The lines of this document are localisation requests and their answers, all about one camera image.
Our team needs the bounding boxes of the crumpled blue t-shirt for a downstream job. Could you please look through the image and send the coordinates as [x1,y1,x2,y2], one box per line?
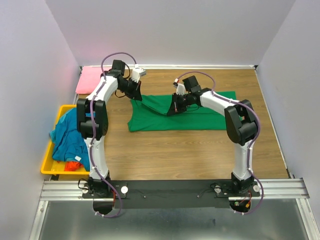
[49,107,90,172]

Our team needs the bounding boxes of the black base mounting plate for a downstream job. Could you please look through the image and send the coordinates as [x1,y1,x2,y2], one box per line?
[80,179,260,209]

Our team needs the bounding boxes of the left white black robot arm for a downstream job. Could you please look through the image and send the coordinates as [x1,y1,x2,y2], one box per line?
[76,59,146,198]

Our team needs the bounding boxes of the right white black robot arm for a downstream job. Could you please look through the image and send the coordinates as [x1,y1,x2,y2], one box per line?
[167,75,261,196]

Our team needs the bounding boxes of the green polo t-shirt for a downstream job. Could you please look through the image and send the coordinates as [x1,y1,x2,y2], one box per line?
[127,94,227,132]

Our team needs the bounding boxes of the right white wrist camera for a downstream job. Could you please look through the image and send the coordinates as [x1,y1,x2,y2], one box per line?
[173,78,185,96]

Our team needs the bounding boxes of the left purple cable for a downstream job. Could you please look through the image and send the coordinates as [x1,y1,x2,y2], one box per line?
[88,51,141,219]

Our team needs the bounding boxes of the folded pink t-shirt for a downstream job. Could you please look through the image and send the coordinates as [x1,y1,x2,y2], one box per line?
[75,66,102,95]

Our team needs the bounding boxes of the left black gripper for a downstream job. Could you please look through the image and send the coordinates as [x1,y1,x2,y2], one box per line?
[118,77,143,101]

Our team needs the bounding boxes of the aluminium frame rail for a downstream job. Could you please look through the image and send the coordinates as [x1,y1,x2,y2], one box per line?
[29,178,320,240]

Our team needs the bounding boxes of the orange red t-shirt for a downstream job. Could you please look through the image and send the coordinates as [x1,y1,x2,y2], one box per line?
[64,161,83,172]

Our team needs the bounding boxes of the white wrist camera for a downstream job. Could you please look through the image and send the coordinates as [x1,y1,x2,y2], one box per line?
[173,78,185,96]
[131,63,147,83]

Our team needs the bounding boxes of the yellow plastic bin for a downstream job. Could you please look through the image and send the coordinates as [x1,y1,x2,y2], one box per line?
[40,104,90,176]

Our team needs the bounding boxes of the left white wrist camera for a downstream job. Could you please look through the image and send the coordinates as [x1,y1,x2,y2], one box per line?
[131,63,147,83]

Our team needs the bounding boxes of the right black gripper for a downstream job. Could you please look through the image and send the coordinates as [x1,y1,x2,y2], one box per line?
[166,92,191,117]

